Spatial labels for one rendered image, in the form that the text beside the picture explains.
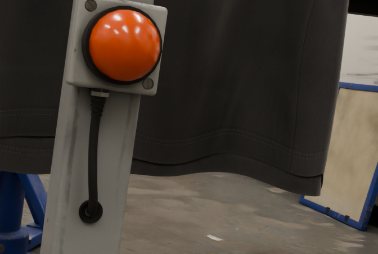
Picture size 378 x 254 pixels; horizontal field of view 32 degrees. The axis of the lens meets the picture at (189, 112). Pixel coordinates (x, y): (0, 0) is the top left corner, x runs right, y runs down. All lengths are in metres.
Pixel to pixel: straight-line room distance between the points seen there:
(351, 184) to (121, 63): 3.30
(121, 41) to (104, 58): 0.01
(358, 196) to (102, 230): 3.18
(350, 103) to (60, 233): 3.48
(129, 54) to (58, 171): 0.09
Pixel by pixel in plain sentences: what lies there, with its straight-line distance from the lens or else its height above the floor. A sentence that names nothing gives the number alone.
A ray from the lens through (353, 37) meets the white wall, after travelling 4.00.
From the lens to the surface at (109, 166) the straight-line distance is 0.38.
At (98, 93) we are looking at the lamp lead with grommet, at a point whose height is 0.62.
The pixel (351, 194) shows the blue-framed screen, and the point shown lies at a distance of 3.58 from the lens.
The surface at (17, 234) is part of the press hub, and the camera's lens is 2.03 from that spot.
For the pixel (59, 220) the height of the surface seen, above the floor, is 0.55.
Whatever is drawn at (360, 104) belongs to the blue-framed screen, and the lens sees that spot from 3.75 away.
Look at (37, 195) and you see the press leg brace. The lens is 1.90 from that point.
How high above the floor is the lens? 0.64
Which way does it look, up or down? 3 degrees down
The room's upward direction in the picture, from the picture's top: 8 degrees clockwise
